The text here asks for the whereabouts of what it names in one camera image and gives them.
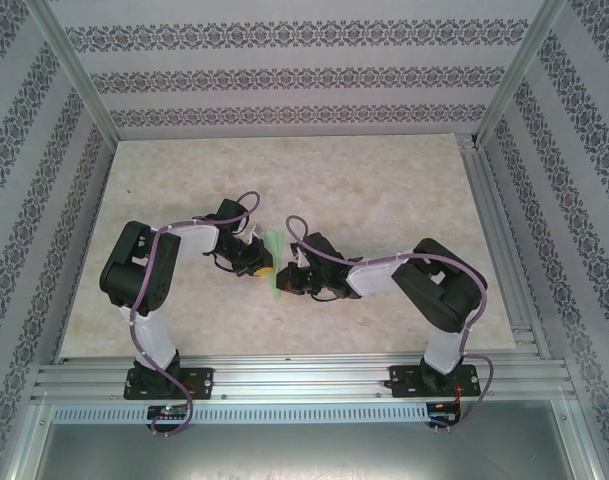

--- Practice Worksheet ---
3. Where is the green square paper sheet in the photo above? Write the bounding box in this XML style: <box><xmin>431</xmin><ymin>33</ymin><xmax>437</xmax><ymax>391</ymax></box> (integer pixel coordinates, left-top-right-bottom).
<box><xmin>261</xmin><ymin>228</ymin><xmax>290</xmax><ymax>304</ymax></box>

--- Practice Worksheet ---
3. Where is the grey sheet metal tray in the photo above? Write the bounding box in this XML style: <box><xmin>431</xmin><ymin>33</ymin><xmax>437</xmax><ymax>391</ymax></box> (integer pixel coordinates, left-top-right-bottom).
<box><xmin>6</xmin><ymin>399</ymin><xmax>604</xmax><ymax>480</ymax></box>

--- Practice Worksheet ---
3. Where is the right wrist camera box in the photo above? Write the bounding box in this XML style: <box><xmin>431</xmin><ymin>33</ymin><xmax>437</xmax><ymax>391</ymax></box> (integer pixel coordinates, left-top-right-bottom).
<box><xmin>288</xmin><ymin>243</ymin><xmax>311</xmax><ymax>269</ymax></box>

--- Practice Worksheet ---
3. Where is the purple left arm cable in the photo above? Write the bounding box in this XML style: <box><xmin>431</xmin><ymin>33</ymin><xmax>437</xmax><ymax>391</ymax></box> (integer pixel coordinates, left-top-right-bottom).
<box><xmin>127</xmin><ymin>191</ymin><xmax>263</xmax><ymax>439</ymax></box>

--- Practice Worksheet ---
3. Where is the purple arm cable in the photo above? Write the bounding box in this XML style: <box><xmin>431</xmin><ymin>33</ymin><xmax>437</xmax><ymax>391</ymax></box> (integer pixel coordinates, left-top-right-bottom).
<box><xmin>127</xmin><ymin>191</ymin><xmax>263</xmax><ymax>439</ymax></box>
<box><xmin>285</xmin><ymin>214</ymin><xmax>496</xmax><ymax>437</ymax></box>

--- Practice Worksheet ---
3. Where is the long aluminium mounting rail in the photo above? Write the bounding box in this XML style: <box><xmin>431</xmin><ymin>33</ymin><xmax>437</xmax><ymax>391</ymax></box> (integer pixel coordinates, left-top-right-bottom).
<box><xmin>31</xmin><ymin>351</ymin><xmax>579</xmax><ymax>402</ymax></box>

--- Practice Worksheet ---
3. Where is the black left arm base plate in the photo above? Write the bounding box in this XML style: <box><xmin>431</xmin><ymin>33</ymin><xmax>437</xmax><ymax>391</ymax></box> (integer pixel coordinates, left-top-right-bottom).
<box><xmin>122</xmin><ymin>366</ymin><xmax>217</xmax><ymax>401</ymax></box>

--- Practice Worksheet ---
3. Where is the slotted grey cable duct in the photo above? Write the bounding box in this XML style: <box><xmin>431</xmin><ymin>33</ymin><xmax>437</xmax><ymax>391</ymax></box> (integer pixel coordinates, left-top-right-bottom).
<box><xmin>51</xmin><ymin>402</ymin><xmax>431</xmax><ymax>424</ymax></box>

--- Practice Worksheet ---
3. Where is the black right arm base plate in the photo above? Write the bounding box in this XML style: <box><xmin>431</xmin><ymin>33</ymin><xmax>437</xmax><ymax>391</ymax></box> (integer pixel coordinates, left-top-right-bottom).
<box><xmin>388</xmin><ymin>363</ymin><xmax>483</xmax><ymax>400</ymax></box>

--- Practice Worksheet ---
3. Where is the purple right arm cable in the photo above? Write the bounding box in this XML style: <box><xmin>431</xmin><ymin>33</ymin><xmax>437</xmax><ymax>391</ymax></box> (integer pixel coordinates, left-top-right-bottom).
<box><xmin>285</xmin><ymin>214</ymin><xmax>496</xmax><ymax>437</ymax></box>

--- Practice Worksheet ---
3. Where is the aluminium side rail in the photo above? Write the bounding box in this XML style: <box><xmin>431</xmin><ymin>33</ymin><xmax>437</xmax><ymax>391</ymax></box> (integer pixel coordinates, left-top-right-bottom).
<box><xmin>456</xmin><ymin>132</ymin><xmax>553</xmax><ymax>361</ymax></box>

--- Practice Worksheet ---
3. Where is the aluminium frame post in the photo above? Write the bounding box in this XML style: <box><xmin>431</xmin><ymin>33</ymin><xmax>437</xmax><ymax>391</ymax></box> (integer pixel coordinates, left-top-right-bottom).
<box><xmin>24</xmin><ymin>0</ymin><xmax>121</xmax><ymax>145</ymax></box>
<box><xmin>475</xmin><ymin>0</ymin><xmax>569</xmax><ymax>147</ymax></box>

